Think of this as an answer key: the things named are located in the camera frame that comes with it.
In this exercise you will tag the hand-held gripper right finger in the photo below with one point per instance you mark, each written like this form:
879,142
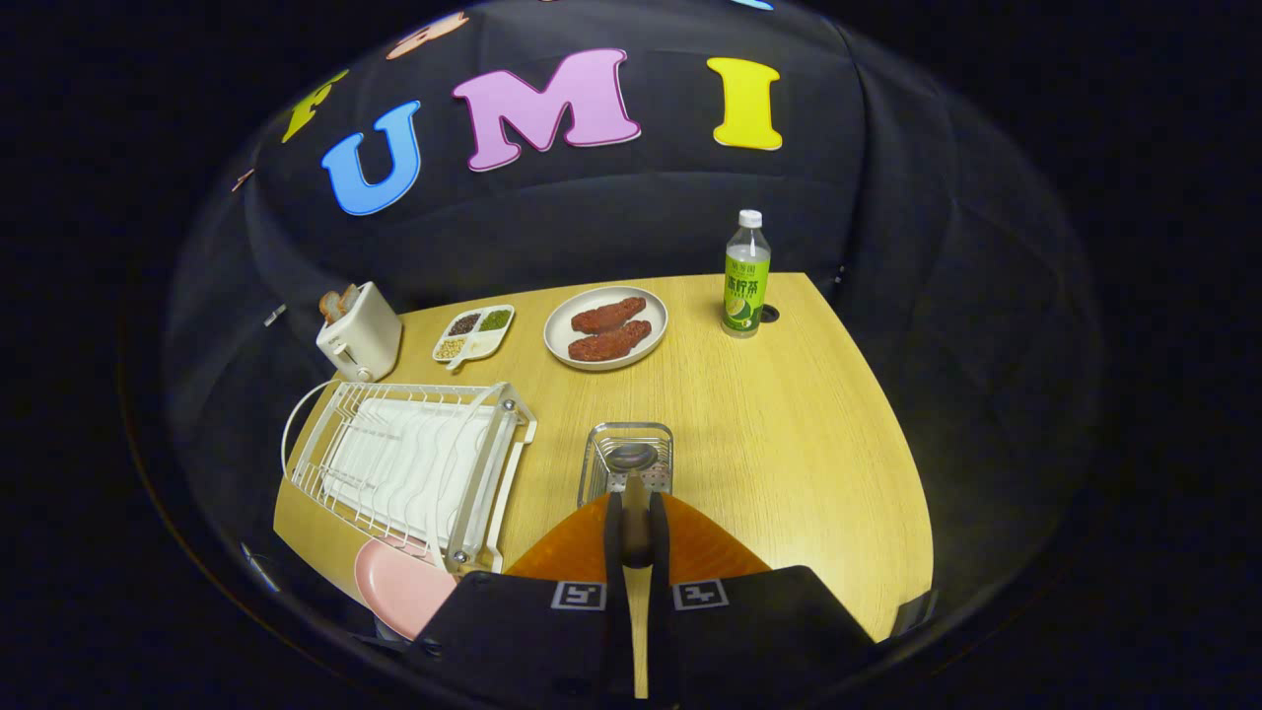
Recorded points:
749,631

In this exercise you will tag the white divided bean dish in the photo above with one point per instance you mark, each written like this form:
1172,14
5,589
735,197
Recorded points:
481,342

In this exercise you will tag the green label drink bottle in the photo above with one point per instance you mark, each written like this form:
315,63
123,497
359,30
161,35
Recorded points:
746,286

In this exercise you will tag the cream toaster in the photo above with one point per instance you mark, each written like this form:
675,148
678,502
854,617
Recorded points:
365,340

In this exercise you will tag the toast slice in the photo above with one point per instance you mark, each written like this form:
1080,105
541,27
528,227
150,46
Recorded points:
349,299
331,307

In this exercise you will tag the metal spoon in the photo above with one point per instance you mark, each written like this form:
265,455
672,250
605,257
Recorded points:
631,458

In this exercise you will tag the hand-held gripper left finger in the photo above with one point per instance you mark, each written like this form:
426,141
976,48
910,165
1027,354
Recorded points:
513,631

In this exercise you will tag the white plate with meat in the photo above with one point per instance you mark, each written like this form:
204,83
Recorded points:
558,335

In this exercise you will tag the red meat piece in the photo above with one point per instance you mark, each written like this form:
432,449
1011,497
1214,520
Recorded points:
608,315
611,341

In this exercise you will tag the white clip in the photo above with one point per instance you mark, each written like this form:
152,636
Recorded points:
275,315

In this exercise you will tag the black backdrop cloth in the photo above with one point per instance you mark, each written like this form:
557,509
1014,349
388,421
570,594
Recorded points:
592,217

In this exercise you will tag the pink plate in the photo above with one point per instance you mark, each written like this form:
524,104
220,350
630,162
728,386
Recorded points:
404,592

